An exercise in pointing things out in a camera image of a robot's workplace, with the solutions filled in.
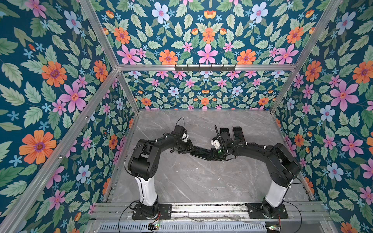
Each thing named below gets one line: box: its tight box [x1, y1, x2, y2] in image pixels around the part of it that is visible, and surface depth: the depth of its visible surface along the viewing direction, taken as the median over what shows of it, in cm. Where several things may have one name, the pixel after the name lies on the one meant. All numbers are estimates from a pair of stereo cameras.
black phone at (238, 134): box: [232, 126, 246, 142], surface depth 107 cm
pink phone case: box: [232, 126, 246, 142], surface depth 108 cm
